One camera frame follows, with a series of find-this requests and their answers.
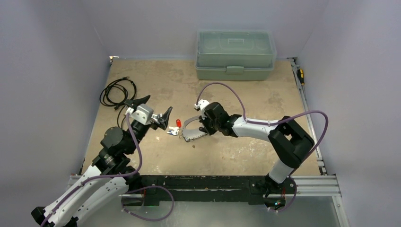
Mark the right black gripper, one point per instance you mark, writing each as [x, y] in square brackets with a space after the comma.
[203, 126]

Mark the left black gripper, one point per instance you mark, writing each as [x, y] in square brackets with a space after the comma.
[162, 120]

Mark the keyring with keys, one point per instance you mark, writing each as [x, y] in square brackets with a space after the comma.
[182, 131]

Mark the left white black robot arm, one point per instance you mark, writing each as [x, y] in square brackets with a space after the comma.
[113, 172]

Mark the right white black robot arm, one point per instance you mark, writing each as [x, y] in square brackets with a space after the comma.
[289, 140]

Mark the green plastic toolbox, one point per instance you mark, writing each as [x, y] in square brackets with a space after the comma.
[235, 55]

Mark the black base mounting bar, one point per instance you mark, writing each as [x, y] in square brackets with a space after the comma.
[153, 189]

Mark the yellow black screwdriver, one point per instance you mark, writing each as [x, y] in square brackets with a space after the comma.
[300, 76]

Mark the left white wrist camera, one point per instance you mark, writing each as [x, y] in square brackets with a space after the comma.
[143, 114]

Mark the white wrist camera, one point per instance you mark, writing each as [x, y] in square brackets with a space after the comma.
[143, 114]
[200, 107]

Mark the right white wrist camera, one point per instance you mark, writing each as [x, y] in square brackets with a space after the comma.
[200, 107]

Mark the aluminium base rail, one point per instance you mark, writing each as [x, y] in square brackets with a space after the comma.
[316, 185]

